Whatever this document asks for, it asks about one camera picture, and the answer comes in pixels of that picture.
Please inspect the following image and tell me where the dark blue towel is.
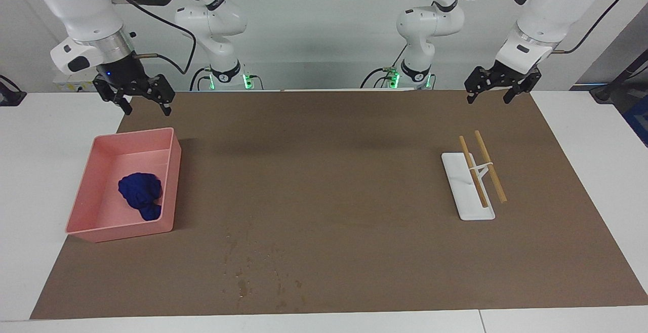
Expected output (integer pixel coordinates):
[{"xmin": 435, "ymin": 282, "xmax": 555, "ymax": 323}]
[{"xmin": 118, "ymin": 172, "xmax": 164, "ymax": 221}]

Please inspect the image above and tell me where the white power strip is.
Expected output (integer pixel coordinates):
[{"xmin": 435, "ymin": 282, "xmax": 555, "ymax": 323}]
[{"xmin": 53, "ymin": 72, "xmax": 101, "ymax": 92}]

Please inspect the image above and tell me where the black stand pole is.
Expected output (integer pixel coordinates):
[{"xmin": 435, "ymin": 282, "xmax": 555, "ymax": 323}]
[{"xmin": 590, "ymin": 50, "xmax": 648, "ymax": 103}]

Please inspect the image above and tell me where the pink plastic bin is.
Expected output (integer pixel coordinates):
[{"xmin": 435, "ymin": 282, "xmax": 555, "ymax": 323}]
[{"xmin": 66, "ymin": 127, "xmax": 182, "ymax": 243}]

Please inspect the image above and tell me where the white rack with wooden rods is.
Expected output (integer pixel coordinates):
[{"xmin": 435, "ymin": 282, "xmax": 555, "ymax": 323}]
[{"xmin": 441, "ymin": 130, "xmax": 508, "ymax": 221}]

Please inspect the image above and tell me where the black clamp base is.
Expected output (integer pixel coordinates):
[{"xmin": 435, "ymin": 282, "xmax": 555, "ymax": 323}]
[{"xmin": 0, "ymin": 75, "xmax": 27, "ymax": 107}]

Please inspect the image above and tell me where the blue crate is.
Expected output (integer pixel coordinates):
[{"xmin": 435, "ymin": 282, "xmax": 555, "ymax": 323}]
[{"xmin": 623, "ymin": 95, "xmax": 648, "ymax": 147}]

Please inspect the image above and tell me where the brown table mat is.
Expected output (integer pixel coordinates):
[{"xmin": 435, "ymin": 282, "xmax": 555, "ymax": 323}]
[{"xmin": 29, "ymin": 89, "xmax": 648, "ymax": 320}]

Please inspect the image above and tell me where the black base cable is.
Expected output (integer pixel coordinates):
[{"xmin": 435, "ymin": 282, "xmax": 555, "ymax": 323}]
[
  {"xmin": 360, "ymin": 44, "xmax": 408, "ymax": 89},
  {"xmin": 190, "ymin": 66, "xmax": 213, "ymax": 91}
]

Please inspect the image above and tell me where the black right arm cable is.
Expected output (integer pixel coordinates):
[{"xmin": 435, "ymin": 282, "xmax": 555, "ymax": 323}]
[{"xmin": 104, "ymin": 0, "xmax": 198, "ymax": 75}]

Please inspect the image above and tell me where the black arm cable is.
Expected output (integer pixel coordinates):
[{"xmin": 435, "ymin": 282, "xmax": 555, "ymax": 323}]
[
  {"xmin": 453, "ymin": 0, "xmax": 629, "ymax": 54},
  {"xmin": 104, "ymin": 0, "xmax": 198, "ymax": 75}
]

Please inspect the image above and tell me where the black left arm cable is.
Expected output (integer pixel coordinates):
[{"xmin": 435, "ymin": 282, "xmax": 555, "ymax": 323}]
[{"xmin": 453, "ymin": 0, "xmax": 629, "ymax": 54}]

